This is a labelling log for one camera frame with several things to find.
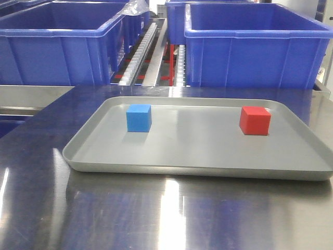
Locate blue plastic bin front right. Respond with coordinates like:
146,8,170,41
184,3,332,89

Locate grey metal tray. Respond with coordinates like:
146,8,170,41
62,96,332,181

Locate blue bin lower shelf left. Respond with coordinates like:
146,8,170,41
0,115,29,138

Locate red cube block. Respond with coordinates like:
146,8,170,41
239,106,271,136

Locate white roller conveyor rail right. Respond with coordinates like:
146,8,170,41
174,45,186,87

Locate white roller conveyor rail left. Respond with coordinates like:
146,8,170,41
118,22,158,86

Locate red shelf frame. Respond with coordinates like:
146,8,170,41
114,43,177,85

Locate blue plastic bin rear left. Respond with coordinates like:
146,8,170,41
122,1,150,54

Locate steel shelf front rail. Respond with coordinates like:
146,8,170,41
1,85,73,116

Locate blue plastic bin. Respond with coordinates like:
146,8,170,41
184,3,332,89
122,1,150,54
1,1,126,86

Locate blue cube block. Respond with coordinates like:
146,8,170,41
126,104,152,132

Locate blue plastic bin front left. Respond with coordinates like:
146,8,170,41
1,1,126,86

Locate white roller conveyor rail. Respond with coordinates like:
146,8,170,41
174,45,186,87
118,22,158,86

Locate clear plastic bag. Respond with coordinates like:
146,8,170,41
120,0,149,16

